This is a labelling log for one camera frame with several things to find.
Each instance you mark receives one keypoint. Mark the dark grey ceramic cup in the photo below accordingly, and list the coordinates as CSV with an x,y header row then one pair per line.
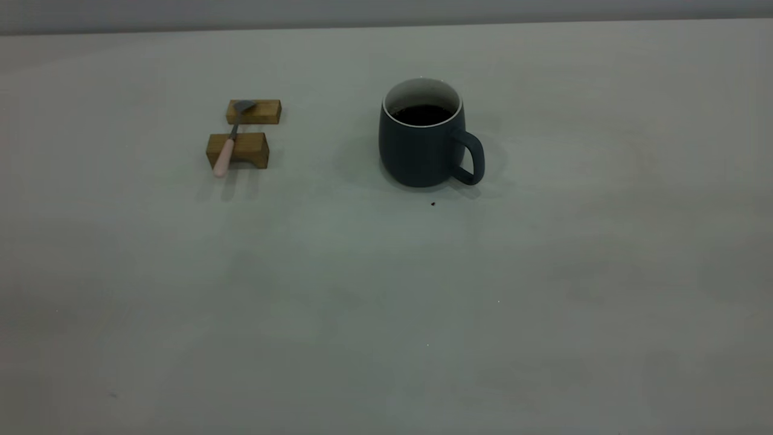
x,y
413,154

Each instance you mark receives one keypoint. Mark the arched wooden block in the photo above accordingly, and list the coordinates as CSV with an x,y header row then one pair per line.
x,y
250,147

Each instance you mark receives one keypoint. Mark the flat wooden block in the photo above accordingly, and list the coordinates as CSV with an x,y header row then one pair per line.
x,y
266,112

